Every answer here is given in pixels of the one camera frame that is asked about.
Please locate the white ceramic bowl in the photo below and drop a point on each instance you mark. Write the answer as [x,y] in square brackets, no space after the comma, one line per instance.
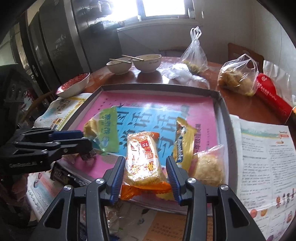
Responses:
[148,64]
[119,68]

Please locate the orange noodle snack packet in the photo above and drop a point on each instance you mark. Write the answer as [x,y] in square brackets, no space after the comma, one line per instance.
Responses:
[143,157]

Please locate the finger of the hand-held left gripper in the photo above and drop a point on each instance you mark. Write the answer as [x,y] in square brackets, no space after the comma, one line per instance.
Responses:
[67,134]
[69,147]

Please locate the clear packet of floss cake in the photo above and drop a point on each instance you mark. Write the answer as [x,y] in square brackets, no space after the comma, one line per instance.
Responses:
[208,166]

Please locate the white plastic bag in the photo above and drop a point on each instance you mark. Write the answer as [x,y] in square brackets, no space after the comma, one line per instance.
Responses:
[277,71]

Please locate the orange printed paper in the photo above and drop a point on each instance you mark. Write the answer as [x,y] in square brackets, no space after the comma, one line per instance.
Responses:
[175,227]

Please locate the brown wooden chair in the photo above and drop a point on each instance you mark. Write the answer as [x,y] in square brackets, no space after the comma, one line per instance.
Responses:
[242,54]

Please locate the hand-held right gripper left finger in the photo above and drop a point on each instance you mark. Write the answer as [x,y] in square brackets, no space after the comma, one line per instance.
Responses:
[116,183]

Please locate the brown chocolate bar packet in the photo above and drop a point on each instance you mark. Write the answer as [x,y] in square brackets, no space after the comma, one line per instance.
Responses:
[67,177]

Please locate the tall clear plastic bag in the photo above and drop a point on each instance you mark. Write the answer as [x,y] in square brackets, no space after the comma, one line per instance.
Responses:
[194,53]

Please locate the red patterned bowl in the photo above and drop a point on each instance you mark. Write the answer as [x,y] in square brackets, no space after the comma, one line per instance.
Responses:
[74,87]

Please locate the printed paper sheet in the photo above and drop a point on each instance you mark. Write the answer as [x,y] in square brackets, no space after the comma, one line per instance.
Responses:
[266,162]

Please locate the yellow snack packet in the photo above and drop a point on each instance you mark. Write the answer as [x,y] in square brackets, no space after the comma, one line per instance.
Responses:
[185,143]

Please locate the red cylindrical packet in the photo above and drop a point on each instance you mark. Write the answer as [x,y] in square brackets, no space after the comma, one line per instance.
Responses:
[270,97]

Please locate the crumpled clear plastic bag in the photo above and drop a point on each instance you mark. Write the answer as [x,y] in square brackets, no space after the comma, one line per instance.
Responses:
[185,76]

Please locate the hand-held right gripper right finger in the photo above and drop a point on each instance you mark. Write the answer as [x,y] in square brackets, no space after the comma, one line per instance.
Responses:
[172,180]

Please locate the plastic bag of fried snacks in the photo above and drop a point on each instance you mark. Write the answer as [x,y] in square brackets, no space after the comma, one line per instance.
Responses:
[235,78]

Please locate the colourful newspaper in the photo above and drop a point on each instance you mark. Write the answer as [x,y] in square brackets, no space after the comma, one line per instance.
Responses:
[62,109]

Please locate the grey refrigerator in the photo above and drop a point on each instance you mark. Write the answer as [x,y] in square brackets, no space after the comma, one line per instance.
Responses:
[69,34]

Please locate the green snack packet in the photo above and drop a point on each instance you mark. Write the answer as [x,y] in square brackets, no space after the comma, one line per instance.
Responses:
[107,129]

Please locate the window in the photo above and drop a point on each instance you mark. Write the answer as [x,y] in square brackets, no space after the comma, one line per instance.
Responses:
[164,7]

